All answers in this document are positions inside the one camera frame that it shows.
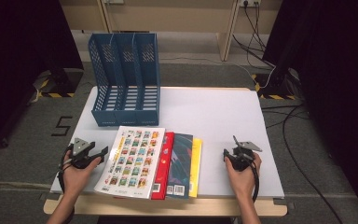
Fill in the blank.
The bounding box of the yellow book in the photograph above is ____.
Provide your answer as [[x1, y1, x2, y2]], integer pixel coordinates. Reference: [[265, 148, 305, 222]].
[[188, 137, 204, 199]]

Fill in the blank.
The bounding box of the teal illustrated book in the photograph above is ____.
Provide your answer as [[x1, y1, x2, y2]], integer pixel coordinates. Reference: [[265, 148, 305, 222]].
[[165, 133, 194, 200]]

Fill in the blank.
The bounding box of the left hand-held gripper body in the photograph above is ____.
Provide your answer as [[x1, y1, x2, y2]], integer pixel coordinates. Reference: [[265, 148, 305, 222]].
[[63, 137, 96, 171]]

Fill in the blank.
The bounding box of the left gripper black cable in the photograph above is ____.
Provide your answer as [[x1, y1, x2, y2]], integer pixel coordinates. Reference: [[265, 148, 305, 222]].
[[56, 148, 76, 194]]

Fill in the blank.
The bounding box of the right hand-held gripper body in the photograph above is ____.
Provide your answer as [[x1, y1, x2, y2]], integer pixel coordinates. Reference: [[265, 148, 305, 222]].
[[229, 134, 264, 173]]

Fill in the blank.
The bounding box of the thin white cable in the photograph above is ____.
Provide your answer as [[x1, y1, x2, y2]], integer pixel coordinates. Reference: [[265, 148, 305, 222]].
[[159, 56, 278, 90]]

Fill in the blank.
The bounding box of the black curtain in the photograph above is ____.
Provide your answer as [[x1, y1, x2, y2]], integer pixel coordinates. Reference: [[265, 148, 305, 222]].
[[0, 0, 85, 155], [262, 0, 358, 223]]

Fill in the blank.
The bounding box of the white paperback magazine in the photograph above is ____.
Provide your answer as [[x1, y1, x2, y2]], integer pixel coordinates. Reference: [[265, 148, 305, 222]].
[[93, 125, 166, 200]]

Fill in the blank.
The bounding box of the person's right hand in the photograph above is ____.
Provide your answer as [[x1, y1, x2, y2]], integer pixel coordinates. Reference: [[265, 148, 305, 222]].
[[224, 153, 263, 198]]

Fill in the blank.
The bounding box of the stand base with hazard tape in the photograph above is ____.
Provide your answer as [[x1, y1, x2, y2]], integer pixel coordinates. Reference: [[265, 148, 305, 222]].
[[251, 68, 302, 101], [32, 68, 85, 99]]

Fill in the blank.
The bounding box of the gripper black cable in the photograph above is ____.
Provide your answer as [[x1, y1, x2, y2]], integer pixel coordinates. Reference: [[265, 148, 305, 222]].
[[56, 148, 76, 194], [249, 157, 261, 203]]

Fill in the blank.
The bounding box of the beige wooden desk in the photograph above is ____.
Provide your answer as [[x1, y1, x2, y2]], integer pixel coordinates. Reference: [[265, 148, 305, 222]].
[[59, 0, 283, 63]]

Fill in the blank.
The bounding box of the blue plastic file rack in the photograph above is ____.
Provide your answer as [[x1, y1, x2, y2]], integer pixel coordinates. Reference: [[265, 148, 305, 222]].
[[88, 32, 161, 127]]

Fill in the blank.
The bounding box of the red cartoon book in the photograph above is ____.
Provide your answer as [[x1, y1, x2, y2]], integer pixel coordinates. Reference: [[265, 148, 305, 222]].
[[151, 132, 175, 201]]

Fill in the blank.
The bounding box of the black floor cable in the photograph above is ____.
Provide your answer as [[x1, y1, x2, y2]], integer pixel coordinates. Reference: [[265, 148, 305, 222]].
[[260, 104, 344, 224]]

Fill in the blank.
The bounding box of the black power cable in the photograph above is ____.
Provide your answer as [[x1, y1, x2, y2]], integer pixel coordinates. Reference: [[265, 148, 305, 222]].
[[232, 3, 277, 68]]

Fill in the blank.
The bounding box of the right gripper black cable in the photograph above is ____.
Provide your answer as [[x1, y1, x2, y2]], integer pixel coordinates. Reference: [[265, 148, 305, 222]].
[[249, 157, 261, 203]]

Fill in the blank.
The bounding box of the person's left hand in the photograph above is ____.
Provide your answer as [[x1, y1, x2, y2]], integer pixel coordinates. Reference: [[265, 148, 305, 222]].
[[62, 157, 103, 197]]

